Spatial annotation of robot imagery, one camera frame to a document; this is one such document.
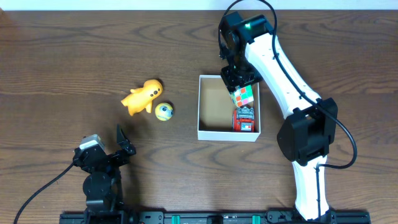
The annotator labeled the orange duck-like toy figure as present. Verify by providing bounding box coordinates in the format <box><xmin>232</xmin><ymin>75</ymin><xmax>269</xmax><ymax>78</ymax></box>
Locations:
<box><xmin>121</xmin><ymin>79</ymin><xmax>163</xmax><ymax>116</ymax></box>

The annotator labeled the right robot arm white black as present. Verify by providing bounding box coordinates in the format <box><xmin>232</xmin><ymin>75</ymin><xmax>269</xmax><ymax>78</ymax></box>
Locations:
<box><xmin>219</xmin><ymin>12</ymin><xmax>338</xmax><ymax>221</ymax></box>

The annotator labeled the white cardboard box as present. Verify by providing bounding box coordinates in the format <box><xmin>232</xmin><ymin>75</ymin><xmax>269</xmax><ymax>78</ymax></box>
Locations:
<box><xmin>197</xmin><ymin>75</ymin><xmax>261</xmax><ymax>142</ymax></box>

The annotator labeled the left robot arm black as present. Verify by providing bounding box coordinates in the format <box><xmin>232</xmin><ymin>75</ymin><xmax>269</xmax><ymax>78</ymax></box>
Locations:
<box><xmin>73</xmin><ymin>125</ymin><xmax>136</xmax><ymax>212</ymax></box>

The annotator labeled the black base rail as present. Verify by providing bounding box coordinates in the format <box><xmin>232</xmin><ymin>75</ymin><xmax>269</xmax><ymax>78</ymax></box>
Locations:
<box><xmin>59</xmin><ymin>210</ymin><xmax>371</xmax><ymax>224</ymax></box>

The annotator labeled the yellow minion ball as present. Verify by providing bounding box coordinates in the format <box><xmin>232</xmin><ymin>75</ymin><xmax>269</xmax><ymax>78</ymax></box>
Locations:
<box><xmin>155</xmin><ymin>103</ymin><xmax>174</xmax><ymax>121</ymax></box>

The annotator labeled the red toy robot car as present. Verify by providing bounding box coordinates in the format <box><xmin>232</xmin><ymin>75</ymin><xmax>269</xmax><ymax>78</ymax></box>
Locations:
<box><xmin>232</xmin><ymin>106</ymin><xmax>255</xmax><ymax>132</ymax></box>

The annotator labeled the rubik's cube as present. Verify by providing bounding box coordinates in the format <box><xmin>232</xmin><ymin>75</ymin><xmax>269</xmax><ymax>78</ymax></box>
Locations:
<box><xmin>230</xmin><ymin>85</ymin><xmax>254</xmax><ymax>107</ymax></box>

